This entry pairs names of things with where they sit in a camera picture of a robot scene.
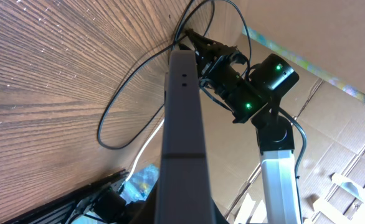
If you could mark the brown cardboard backdrop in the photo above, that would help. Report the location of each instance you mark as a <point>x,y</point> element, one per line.
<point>324,41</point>

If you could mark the blue Galaxy smartphone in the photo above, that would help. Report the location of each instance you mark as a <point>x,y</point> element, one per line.
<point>183,193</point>

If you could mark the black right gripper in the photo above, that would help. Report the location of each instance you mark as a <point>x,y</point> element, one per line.
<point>220,82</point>

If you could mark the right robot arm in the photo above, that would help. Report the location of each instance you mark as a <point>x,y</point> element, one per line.
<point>273,78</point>

